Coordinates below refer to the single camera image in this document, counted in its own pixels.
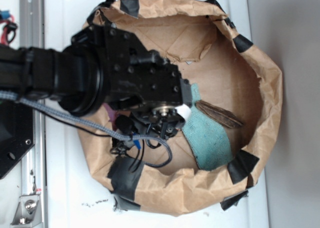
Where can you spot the teal microfibre cloth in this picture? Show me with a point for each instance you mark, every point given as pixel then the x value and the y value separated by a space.
pixel 207 138

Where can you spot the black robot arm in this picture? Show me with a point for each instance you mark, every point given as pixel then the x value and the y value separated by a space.
pixel 37 73

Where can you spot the dark brown feather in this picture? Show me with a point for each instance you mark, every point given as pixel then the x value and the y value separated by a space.
pixel 220 115

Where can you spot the brown paper bag bin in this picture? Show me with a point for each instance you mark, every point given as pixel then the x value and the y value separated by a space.
pixel 231 73

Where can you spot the metal corner bracket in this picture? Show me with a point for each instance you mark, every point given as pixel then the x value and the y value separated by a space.
pixel 28 213

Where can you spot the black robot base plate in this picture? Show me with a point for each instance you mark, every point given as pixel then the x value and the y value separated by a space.
pixel 16 134

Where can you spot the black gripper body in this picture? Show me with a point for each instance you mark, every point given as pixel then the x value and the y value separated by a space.
pixel 118 70

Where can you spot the aluminium extrusion rail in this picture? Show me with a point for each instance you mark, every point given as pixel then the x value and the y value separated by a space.
pixel 33 164

